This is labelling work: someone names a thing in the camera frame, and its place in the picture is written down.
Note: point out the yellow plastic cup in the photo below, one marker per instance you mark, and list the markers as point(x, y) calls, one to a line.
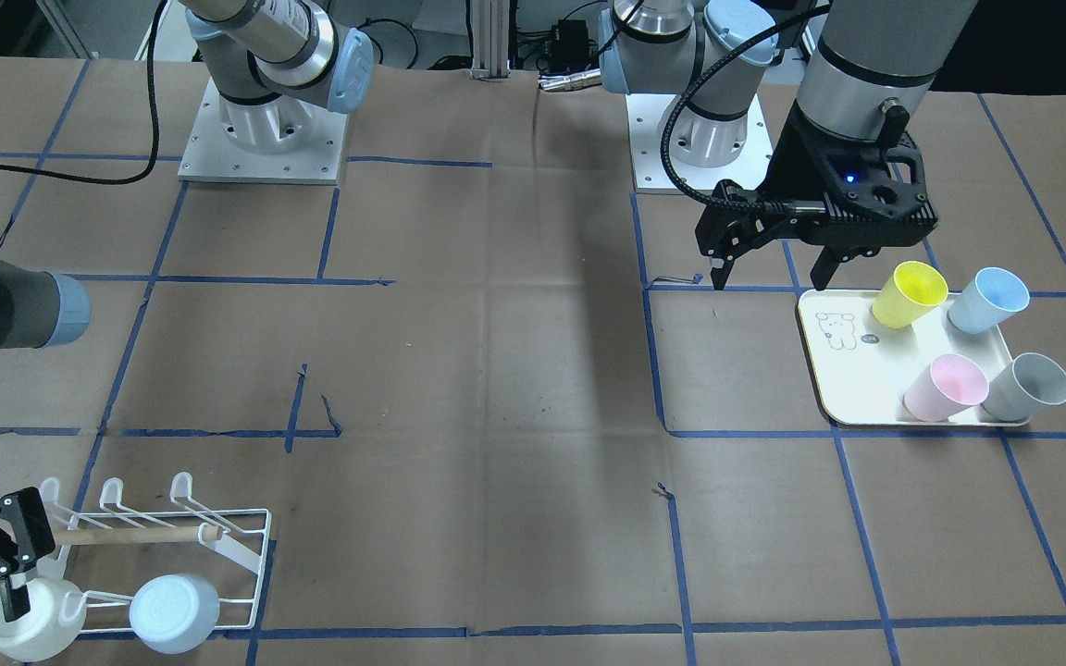
point(914, 289)

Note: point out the cream white plastic cup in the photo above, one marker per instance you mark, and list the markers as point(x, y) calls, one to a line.
point(56, 616)

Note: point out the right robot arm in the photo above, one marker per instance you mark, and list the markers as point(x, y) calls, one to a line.
point(266, 50)

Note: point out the grey plastic cup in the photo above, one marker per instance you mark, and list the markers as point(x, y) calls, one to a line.
point(1028, 385)

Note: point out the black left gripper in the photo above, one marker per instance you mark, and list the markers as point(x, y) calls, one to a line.
point(794, 159)

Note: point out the pink plastic cup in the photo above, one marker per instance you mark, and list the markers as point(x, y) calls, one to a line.
point(950, 384)

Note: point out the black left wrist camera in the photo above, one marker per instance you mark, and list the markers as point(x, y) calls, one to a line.
point(874, 191)

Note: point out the aluminium frame post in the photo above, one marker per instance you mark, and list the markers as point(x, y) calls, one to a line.
point(490, 36)

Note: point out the light blue plastic cup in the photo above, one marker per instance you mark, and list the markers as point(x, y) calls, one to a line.
point(174, 614)

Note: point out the white wire cup rack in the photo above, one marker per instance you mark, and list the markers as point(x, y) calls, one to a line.
point(109, 550)

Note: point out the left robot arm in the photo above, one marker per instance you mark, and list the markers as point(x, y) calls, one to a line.
point(712, 56)

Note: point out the cream plastic tray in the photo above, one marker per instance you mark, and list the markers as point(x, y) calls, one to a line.
point(862, 369)

